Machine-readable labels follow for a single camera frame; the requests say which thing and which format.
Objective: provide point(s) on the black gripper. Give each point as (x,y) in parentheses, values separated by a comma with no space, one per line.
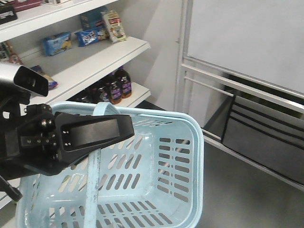
(44,142)

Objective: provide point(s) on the light blue plastic basket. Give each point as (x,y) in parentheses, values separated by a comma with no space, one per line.
(151,180)

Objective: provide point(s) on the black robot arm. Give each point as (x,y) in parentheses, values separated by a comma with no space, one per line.
(8,185)

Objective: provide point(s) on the white metal rolling rack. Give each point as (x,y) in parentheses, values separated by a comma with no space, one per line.
(241,75)

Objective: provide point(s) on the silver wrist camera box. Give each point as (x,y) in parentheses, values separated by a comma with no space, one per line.
(21,78)

